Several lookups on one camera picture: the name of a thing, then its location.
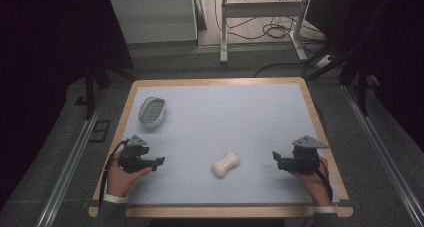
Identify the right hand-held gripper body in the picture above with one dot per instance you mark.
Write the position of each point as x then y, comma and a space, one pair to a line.
301, 158

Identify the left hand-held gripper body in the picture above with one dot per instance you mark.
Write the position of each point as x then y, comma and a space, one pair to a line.
133, 155

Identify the grey oval soap dish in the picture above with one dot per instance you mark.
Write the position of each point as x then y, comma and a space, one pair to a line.
152, 111

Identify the white soap bar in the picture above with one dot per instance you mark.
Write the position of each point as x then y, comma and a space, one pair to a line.
226, 164

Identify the person's left hand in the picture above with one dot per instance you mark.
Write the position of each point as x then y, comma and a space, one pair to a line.
121, 182

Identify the person's right hand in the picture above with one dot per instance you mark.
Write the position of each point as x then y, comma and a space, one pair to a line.
315, 185

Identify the pale blue table mat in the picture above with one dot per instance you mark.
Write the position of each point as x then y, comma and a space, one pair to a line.
233, 120

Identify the black metal stand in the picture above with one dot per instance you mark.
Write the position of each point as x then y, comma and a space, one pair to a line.
361, 87
90, 93

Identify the white power strip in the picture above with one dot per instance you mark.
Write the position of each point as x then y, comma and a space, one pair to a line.
324, 61

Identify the dark curtain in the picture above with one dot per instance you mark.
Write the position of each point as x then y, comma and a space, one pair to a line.
43, 53
393, 47

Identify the white cabinet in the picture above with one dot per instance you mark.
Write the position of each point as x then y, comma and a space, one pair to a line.
153, 17

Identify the black floor frame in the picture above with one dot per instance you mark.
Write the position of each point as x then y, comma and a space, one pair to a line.
100, 131

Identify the metal floor rail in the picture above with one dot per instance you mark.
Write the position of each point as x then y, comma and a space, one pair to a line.
383, 147
66, 173

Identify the white metal desk frame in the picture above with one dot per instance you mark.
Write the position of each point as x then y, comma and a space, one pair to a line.
260, 9

